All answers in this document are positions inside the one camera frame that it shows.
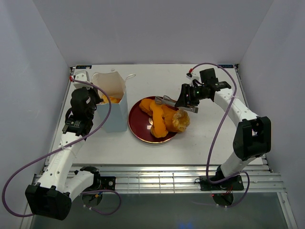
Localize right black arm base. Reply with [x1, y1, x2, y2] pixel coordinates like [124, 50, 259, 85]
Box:
[194, 175, 244, 207]

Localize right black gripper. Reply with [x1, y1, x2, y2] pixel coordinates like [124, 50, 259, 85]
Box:
[174, 83, 206, 108]

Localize aluminium rail frame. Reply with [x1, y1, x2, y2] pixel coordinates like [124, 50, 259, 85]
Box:
[28, 164, 286, 195]

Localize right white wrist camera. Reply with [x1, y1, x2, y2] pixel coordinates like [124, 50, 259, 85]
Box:
[186, 68, 203, 87]

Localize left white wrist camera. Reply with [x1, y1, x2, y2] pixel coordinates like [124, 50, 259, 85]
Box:
[70, 70, 91, 89]

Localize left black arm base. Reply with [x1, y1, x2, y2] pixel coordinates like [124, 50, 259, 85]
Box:
[81, 177, 116, 207]

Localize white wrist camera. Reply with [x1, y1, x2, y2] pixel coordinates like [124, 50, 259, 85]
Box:
[70, 70, 91, 89]
[186, 68, 203, 87]

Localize metal tongs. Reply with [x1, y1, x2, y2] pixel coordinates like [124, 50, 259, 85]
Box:
[154, 95, 176, 107]

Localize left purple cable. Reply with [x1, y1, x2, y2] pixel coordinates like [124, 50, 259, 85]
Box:
[1, 80, 122, 217]

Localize sugared ring donut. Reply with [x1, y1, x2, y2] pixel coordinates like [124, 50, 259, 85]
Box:
[173, 109, 190, 132]

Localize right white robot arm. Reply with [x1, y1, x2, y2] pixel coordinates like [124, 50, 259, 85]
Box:
[175, 68, 271, 189]

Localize orange round bread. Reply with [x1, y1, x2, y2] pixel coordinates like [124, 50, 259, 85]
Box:
[139, 98, 153, 116]

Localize purple cable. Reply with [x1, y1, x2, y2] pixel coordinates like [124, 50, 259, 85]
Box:
[189, 62, 251, 208]
[1, 80, 122, 217]

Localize large glazed ring bread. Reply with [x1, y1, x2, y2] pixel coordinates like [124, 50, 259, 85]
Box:
[101, 94, 121, 104]

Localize light blue paper bag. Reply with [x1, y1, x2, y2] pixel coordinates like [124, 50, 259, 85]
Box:
[91, 72, 135, 133]

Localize dark red round plate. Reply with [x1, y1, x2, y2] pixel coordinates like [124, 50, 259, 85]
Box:
[128, 100, 178, 144]

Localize orange bone-shaped bread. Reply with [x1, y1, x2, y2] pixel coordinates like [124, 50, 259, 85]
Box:
[150, 101, 168, 138]

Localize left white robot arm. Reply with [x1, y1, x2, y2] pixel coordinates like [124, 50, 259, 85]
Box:
[25, 87, 102, 220]

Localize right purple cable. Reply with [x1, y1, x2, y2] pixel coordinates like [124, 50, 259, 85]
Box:
[189, 62, 251, 208]

